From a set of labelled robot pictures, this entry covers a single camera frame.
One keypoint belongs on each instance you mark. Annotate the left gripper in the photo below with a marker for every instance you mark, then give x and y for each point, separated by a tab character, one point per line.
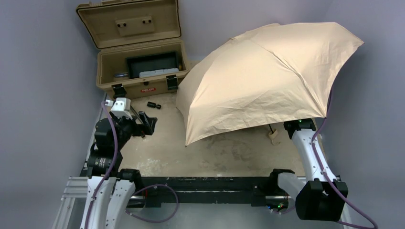
141	122

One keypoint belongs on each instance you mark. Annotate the beige folding umbrella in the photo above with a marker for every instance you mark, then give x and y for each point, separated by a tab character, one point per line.
272	74

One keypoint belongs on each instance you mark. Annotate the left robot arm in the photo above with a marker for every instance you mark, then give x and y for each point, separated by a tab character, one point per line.
108	186

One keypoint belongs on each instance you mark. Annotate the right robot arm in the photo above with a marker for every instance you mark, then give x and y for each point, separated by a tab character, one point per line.
321	196

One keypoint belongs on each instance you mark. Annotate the small black cylinder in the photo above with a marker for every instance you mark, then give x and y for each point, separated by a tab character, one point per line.
153	105

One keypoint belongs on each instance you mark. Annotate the grey box in case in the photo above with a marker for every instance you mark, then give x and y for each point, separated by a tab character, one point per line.
157	72

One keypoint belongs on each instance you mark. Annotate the metal can in case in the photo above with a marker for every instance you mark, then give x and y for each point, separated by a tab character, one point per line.
120	77

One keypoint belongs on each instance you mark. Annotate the black tray in case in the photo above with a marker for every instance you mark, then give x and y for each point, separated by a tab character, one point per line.
164	60

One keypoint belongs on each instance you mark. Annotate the tan hard case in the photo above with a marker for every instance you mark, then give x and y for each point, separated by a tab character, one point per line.
128	28

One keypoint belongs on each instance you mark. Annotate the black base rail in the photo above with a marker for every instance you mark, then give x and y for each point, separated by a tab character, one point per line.
254	191

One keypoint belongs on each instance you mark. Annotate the aluminium frame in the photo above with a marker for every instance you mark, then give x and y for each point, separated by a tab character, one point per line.
73	200

